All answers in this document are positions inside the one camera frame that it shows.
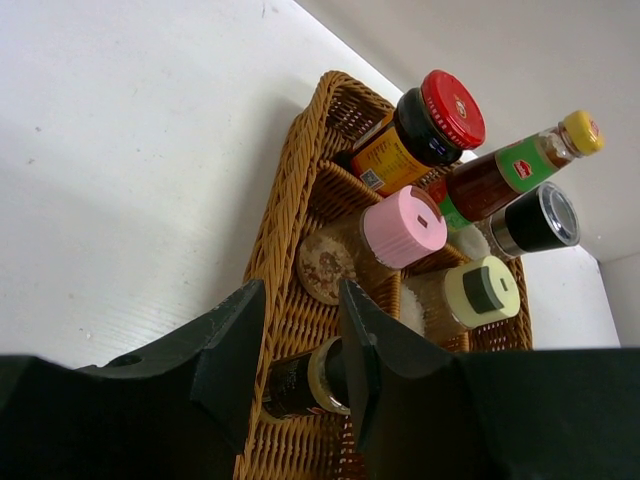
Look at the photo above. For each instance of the yellow lid spice jar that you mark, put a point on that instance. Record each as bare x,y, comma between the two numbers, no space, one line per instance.
441,305

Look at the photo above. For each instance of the pink lid spice jar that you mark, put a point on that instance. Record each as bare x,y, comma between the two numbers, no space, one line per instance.
371,246

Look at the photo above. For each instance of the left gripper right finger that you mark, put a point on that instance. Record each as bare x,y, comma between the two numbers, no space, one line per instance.
421,412

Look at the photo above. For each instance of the green label yellow cap bottle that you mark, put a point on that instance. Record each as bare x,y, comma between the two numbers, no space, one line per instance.
475,190

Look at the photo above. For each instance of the red lid sauce jar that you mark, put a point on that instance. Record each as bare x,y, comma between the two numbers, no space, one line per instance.
430,127

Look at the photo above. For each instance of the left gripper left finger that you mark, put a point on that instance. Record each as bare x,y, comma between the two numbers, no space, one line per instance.
176,408

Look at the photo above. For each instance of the black lid spice jar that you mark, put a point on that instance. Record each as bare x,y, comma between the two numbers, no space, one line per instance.
307,384

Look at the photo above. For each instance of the grey lid white shaker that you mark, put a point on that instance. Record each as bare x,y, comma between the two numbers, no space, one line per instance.
543,219

